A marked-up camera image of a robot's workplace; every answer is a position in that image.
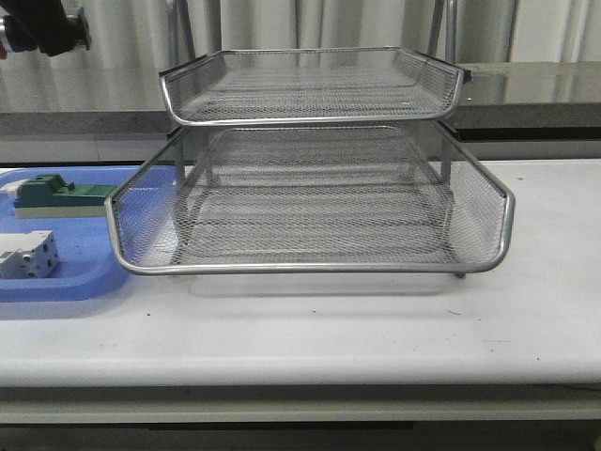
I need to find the grey metal rack frame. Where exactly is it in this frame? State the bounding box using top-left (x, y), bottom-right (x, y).
top-left (165, 0), bottom-right (467, 280)

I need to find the silver mesh top tray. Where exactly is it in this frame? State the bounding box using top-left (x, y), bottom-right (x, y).
top-left (160, 47), bottom-right (471, 127)

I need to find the silver mesh tray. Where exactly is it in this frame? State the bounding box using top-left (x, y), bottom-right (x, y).
top-left (174, 184), bottom-right (452, 265)
top-left (105, 121), bottom-right (516, 275)
top-left (160, 47), bottom-right (471, 127)

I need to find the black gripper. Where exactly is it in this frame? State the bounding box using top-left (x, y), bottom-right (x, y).
top-left (1, 0), bottom-right (92, 56)

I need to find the green and beige switch block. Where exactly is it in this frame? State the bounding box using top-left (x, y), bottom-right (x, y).
top-left (1, 173), bottom-right (116, 219)

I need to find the blue plastic tray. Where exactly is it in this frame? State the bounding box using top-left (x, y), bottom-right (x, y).
top-left (1, 193), bottom-right (130, 319)

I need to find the silver mesh bottom tray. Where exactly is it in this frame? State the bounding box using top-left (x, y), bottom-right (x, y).
top-left (174, 184), bottom-right (452, 265)

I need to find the white circuit breaker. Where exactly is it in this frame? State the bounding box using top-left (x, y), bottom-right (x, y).
top-left (0, 230), bottom-right (59, 279)

